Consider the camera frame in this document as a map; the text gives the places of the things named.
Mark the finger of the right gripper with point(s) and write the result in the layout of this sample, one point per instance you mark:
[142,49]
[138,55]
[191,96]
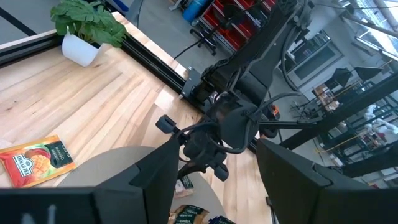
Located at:
[197,169]
[185,170]

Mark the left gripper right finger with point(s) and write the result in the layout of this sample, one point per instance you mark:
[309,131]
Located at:
[295,193]

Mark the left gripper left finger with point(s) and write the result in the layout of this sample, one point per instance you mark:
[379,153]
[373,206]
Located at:
[140,199]

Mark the beige peach tea packet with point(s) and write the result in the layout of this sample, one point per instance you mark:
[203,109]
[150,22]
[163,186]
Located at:
[182,191]
[186,214]

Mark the orange mango tea packet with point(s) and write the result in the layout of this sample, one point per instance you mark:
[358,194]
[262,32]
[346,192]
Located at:
[34,161]

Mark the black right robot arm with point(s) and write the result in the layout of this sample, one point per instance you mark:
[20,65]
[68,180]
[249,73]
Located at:
[255,62]

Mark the round grey mat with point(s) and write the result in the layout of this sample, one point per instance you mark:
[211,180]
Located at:
[109,161]

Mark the red storage bin rack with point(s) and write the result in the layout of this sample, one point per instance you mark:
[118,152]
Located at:
[239,34]

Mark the black studio lamp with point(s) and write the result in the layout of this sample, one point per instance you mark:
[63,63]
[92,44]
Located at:
[368,72]
[342,77]

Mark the white cabinet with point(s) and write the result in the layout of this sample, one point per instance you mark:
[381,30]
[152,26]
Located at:
[314,62]

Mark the blue cylinder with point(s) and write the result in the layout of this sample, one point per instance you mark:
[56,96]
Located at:
[194,9]

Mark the green plant in white pot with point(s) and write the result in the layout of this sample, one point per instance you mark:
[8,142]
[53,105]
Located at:
[77,49]

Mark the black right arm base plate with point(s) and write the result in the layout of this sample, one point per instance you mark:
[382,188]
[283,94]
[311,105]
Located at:
[190,82]

